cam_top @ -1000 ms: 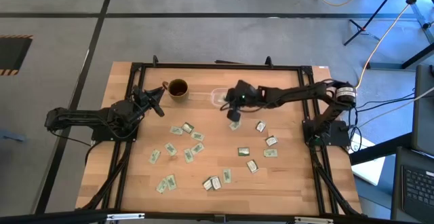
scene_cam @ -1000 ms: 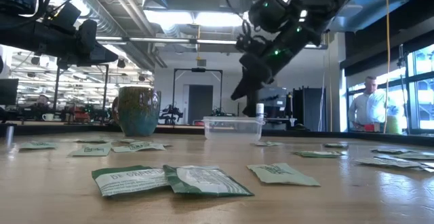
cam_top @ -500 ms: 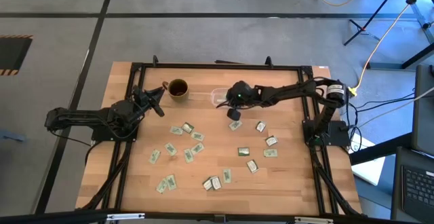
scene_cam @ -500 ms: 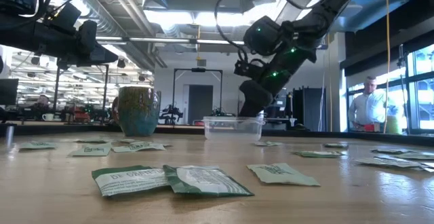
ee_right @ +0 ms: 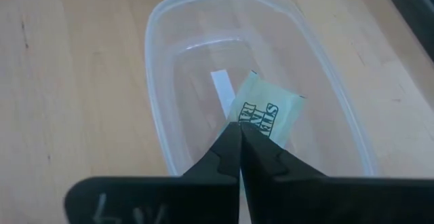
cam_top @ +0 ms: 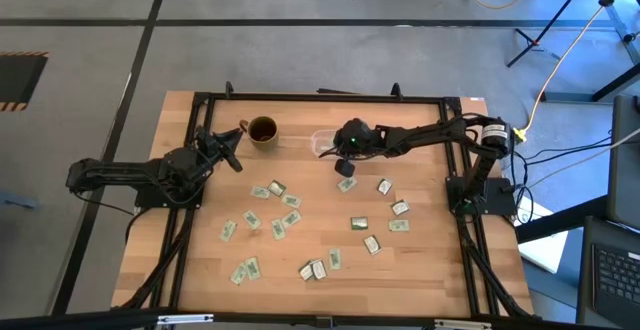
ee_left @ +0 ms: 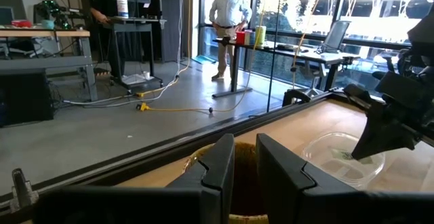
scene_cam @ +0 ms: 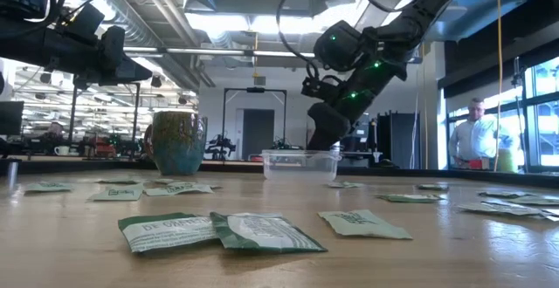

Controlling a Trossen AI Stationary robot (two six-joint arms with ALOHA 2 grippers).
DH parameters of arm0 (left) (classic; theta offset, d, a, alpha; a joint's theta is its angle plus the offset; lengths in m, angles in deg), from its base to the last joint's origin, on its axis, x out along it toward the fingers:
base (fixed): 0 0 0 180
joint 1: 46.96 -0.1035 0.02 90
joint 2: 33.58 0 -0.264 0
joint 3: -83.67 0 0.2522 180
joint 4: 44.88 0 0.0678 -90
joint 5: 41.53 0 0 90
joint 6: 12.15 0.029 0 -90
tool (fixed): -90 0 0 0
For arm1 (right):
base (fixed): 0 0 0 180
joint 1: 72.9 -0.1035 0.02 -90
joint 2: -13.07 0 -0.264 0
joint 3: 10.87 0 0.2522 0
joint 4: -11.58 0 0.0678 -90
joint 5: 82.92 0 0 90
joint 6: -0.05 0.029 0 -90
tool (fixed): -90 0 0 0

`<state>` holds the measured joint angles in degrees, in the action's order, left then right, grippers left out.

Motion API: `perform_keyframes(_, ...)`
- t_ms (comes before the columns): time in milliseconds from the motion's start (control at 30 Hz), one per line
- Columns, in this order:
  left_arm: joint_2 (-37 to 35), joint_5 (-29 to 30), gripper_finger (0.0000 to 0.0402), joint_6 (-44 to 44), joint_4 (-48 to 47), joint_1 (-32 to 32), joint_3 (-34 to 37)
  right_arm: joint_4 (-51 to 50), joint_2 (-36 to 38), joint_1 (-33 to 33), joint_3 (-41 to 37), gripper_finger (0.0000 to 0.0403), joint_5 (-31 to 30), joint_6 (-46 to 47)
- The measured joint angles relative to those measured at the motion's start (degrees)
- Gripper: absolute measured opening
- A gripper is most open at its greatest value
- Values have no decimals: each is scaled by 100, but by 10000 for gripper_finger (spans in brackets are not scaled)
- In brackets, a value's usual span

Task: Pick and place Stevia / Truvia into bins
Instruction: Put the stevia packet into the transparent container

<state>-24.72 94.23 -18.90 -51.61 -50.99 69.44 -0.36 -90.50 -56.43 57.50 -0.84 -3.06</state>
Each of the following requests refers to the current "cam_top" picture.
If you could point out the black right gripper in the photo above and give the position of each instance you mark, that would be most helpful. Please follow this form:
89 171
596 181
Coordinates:
360 137

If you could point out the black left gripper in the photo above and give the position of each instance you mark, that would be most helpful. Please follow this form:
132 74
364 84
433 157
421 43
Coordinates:
210 145

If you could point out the dark green sweetener packet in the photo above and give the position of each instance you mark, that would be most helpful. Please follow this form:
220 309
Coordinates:
359 223

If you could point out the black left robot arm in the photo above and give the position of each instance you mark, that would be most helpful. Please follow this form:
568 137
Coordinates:
125 172

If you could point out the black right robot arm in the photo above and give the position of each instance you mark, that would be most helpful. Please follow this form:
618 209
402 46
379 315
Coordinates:
430 132

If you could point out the clear plastic container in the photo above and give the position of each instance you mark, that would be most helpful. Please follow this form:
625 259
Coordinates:
320 140

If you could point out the olive glazed ceramic mug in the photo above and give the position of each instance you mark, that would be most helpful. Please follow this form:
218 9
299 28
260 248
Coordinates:
262 131

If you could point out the grey flat floor object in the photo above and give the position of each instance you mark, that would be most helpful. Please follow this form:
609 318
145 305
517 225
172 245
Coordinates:
17 201

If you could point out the black floor hatch striped border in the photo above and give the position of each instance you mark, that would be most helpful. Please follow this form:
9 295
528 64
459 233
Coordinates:
20 77

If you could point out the white box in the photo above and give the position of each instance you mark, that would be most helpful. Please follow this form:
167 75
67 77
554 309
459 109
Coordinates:
545 252

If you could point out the black metal bar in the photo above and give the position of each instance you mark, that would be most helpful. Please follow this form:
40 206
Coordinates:
560 220

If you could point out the black metal stand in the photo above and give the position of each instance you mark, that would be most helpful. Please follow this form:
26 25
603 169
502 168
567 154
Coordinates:
617 84

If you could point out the dark grey monitor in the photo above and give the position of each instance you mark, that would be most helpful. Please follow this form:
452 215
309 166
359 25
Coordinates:
625 170

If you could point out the black keyboard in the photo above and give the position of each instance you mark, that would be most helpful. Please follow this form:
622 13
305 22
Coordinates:
615 280

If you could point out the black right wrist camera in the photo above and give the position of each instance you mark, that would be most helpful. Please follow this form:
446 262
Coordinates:
345 168

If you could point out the black aluminium table frame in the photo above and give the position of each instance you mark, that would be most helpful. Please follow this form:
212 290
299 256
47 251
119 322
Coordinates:
325 98

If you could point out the black frame hook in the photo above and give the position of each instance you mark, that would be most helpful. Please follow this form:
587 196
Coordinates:
229 90
396 90

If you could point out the silver aluminium bracket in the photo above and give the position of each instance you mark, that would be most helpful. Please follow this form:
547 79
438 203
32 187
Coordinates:
462 325
185 319

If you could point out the grey metal rail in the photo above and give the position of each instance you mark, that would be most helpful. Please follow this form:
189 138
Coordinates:
618 20

